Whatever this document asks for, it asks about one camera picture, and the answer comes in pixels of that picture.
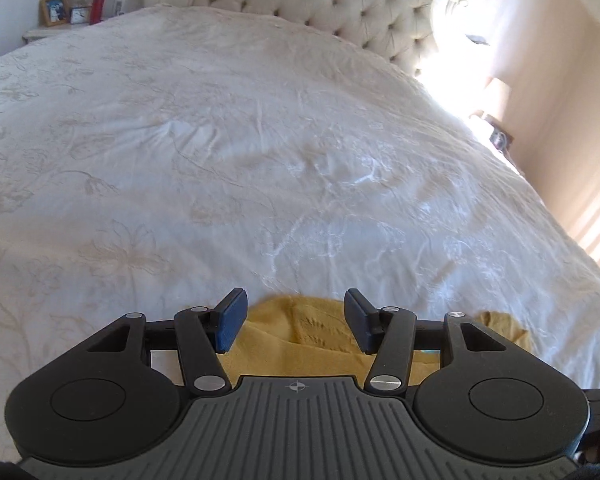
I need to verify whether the mustard yellow knit sweater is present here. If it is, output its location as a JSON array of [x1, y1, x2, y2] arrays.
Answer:
[[214, 294, 534, 386]]

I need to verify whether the white left nightstand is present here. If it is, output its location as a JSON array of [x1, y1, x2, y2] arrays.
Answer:
[[22, 24, 91, 44]]

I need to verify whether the wooden photo frame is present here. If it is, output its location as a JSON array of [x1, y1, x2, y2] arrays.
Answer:
[[40, 0, 69, 27]]

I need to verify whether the white floral bedspread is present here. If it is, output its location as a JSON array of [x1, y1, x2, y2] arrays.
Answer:
[[0, 6, 600, 460]]

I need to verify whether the small alarm clock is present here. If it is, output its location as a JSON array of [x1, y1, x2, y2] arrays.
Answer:
[[70, 6, 91, 25]]

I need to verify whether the white wall socket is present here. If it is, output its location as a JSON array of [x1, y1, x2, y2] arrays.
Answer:
[[114, 0, 125, 16]]

